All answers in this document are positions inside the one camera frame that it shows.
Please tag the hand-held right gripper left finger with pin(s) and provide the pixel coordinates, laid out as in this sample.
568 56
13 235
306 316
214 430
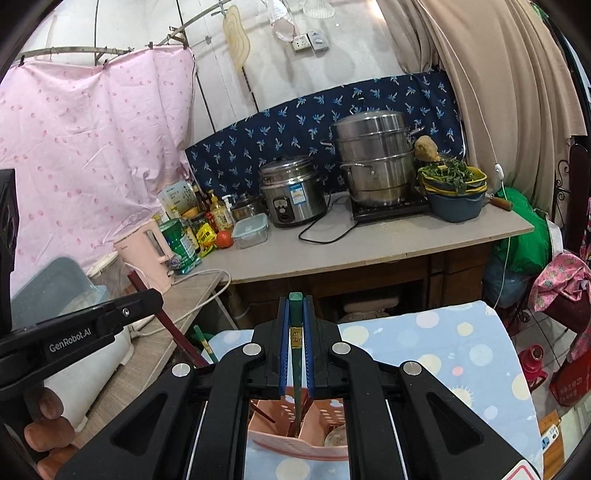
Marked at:
281 355

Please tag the green chopstick with gold band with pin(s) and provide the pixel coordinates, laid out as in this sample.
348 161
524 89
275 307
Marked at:
295 337
203 340

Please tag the wooden cabinet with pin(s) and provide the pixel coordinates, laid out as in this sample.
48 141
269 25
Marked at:
369 272

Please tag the pink patterned cloth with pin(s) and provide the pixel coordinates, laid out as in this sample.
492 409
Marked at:
561 286

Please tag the green can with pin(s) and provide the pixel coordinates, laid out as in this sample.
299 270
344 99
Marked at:
180 247

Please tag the clear container with blue lid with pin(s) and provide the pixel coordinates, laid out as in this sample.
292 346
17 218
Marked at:
250 230

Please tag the light blue dotted tablecloth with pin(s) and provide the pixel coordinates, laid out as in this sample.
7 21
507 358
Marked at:
438 350

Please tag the clear hanging plastic bag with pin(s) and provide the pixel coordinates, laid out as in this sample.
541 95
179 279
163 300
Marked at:
281 23

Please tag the white wall socket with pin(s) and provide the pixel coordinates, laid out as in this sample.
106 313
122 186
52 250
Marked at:
301 42

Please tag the dark metal chair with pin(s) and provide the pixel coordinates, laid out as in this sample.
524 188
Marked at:
575 194

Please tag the stacked steel steamer pot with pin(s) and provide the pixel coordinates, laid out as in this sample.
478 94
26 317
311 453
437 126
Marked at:
374 157

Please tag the navy leaf-print cloth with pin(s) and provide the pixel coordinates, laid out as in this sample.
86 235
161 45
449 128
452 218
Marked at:
277 134

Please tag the wooden rolling pin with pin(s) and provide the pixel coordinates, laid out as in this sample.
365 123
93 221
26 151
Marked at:
502 202

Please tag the white wall switch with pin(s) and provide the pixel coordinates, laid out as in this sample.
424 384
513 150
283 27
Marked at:
319 40

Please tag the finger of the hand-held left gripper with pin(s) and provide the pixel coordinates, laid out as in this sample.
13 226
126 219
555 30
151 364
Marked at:
134 307

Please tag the blue plastic basin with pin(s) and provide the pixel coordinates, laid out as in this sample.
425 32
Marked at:
455 207

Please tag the pink perforated utensil basket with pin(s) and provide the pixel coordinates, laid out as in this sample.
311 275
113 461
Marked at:
318 415

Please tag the red bag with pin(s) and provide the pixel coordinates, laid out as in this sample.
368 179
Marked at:
572 378

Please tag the white carton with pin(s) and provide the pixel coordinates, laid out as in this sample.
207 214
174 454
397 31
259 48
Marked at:
178 198

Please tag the brown ginger root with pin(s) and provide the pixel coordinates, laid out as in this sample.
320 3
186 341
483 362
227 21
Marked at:
427 147

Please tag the pink dotted curtain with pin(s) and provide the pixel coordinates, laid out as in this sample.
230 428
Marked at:
92 161

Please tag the red tomato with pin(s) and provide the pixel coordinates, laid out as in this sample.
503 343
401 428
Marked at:
224 238

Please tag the curved metal curtain rod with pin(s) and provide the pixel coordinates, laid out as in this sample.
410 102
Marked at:
69 48

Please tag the pale wooden cutting board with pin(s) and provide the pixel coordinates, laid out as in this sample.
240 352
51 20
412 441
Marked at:
238 39

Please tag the beige curtain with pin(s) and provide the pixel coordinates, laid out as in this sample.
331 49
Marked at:
508 92

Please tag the steel rice cooker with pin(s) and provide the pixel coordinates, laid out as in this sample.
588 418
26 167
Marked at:
293 194

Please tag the green plastic bag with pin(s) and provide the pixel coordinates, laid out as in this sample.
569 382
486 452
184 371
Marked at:
526 230

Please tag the yellow snack packet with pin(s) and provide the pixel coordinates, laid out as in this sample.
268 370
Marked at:
206 237

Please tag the pink electric kettle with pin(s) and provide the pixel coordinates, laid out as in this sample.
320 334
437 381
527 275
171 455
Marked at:
143 249

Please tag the black induction cooktop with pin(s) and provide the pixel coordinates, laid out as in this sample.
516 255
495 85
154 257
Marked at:
392 210

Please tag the sauce bottle with yellow label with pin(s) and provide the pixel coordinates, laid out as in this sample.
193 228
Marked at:
222 217

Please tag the small lidded steel pot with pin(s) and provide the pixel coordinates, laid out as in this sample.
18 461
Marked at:
244 207

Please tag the red plastic stool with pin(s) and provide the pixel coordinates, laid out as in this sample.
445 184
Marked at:
533 367

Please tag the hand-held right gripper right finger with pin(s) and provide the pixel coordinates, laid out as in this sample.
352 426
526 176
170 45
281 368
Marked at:
308 355

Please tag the person's left hand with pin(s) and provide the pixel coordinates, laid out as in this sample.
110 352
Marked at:
46 436

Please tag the leafy green vegetables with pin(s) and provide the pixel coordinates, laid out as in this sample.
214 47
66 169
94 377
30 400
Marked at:
445 170

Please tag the yellow plastic basin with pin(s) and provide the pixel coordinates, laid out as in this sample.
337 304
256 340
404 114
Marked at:
478 177

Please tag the white tub with grey lid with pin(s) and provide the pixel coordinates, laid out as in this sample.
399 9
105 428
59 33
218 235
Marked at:
55 290

